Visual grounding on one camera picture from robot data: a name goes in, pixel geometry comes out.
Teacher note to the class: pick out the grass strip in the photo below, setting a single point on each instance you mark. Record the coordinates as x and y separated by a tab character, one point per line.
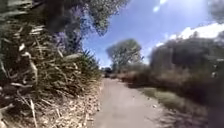
170	100

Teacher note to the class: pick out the dry leaf litter strip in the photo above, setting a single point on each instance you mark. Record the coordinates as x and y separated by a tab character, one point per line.
78	111

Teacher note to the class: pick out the flax bushes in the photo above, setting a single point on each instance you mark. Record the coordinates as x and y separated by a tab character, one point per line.
40	66

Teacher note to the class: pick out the dark bushes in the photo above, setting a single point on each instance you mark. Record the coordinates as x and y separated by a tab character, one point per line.
186	66

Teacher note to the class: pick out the round green tree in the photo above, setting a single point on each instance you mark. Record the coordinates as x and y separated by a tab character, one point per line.
125	51

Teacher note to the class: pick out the tall tree behind flax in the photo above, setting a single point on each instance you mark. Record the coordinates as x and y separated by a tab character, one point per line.
86	15

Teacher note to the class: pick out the grey gravel path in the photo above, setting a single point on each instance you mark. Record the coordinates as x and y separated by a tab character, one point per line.
125	106

